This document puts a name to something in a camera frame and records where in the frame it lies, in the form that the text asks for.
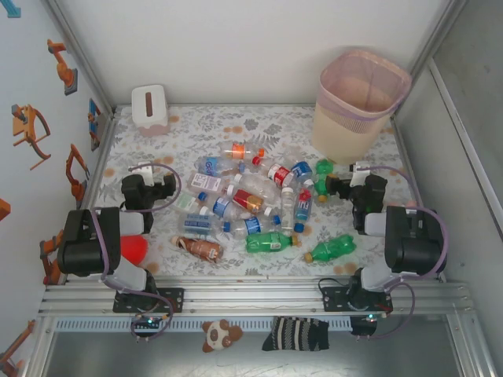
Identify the small green bottle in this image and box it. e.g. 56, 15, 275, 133
313, 158, 336, 204

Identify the bottle pale green label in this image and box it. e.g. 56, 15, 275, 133
172, 192, 211, 216

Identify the clear bottle pink label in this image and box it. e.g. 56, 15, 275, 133
189, 171, 235, 196

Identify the Fiji water bottle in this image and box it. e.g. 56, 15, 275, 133
293, 187, 314, 233

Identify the bottle dark blue label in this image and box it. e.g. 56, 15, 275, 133
177, 207, 232, 237

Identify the clear bottle light blue label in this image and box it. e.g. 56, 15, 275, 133
195, 156, 247, 177

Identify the slim clear bottle white cap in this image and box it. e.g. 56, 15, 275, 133
280, 186, 296, 232

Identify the clear bottle red label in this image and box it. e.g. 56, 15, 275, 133
251, 156, 296, 186

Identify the green bottle yellow cap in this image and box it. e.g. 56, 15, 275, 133
303, 234, 358, 263

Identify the brown drink bottle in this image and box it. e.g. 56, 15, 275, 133
171, 234, 224, 262

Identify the clear bottle no label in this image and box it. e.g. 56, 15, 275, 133
233, 172, 284, 201

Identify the clear bottle orange label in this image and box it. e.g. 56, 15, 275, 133
220, 141, 266, 160

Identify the bottle red gold label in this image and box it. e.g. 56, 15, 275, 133
231, 188, 274, 216

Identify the green bottle white label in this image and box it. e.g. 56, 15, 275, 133
245, 231, 299, 254

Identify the beige bin with pink bag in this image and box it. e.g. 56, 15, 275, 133
311, 49, 413, 166

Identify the small bottle blue label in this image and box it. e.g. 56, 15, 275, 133
290, 159, 317, 189

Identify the white tissue box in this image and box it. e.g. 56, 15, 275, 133
130, 83, 173, 137

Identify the floral table cloth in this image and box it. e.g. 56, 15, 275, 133
88, 104, 420, 278

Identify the controller board with LED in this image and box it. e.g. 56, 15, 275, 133
131, 315, 168, 330
351, 313, 381, 335

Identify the black white striped sock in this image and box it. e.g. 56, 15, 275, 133
261, 316, 330, 353

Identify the panda plush toy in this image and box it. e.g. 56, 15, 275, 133
201, 318, 244, 353

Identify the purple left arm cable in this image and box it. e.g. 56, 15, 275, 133
90, 163, 182, 343

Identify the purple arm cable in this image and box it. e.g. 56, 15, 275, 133
90, 163, 182, 343
351, 163, 450, 341

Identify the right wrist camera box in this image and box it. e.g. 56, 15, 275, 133
351, 160, 373, 185

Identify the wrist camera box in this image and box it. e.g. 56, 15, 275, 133
351, 160, 373, 185
128, 160, 155, 185

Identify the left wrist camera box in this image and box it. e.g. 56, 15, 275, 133
128, 160, 155, 185

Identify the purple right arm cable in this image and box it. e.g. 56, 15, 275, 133
351, 163, 450, 341

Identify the blue orange wall sticker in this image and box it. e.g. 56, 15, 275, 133
88, 97, 102, 152

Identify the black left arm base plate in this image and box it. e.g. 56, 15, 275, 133
112, 287, 185, 314

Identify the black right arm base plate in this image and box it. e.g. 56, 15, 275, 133
321, 286, 394, 314

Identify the orange claw wall sticker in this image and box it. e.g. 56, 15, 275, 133
10, 104, 52, 170

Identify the aluminium front rail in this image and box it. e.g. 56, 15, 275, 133
37, 274, 476, 317

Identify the aluminium corner post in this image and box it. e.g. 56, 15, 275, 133
41, 0, 117, 119
392, 0, 471, 117

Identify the white perforated cable duct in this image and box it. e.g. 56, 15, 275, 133
54, 317, 353, 334

